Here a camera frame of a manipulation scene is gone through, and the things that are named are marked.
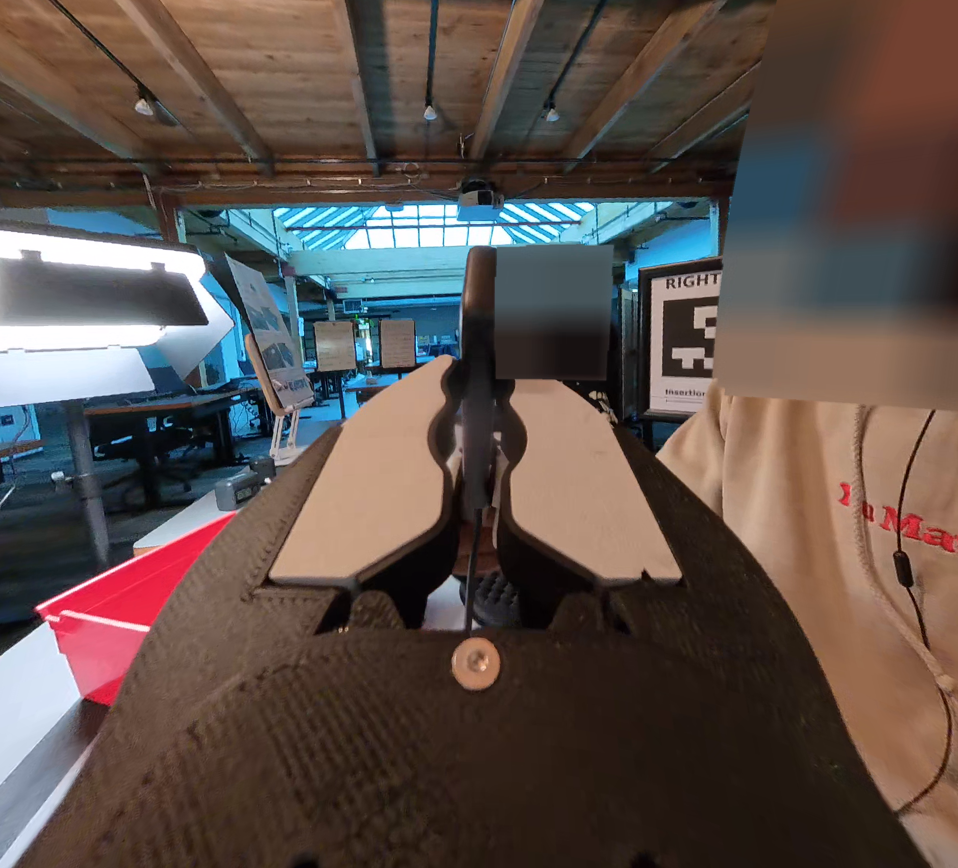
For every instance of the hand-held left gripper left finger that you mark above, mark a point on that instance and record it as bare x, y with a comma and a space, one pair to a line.
374, 493

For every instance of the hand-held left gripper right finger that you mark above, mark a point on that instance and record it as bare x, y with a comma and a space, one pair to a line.
584, 493

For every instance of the small grey device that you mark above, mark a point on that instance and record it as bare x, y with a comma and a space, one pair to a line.
239, 490

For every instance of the black textured wrist rest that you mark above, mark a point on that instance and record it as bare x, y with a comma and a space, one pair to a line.
494, 595

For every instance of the wooden notice board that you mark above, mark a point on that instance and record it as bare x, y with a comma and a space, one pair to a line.
398, 342
334, 345

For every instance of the clipboard on wooden easel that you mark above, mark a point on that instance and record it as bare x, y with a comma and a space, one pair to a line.
262, 314

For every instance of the white sign black marker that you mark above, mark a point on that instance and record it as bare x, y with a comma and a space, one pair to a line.
673, 299

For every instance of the dark office desk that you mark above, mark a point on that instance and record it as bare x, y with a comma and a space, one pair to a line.
172, 400

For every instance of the person's cream hoodie torso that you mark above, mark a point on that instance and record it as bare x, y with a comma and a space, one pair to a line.
808, 546

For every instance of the glass skylight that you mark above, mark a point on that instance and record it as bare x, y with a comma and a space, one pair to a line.
419, 231

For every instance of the red plastic bin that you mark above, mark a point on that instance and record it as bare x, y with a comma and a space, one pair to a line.
112, 621

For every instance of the white ceiling projector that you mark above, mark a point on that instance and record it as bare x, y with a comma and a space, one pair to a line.
479, 202

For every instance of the white studio light panel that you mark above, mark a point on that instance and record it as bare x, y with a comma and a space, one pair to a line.
75, 359

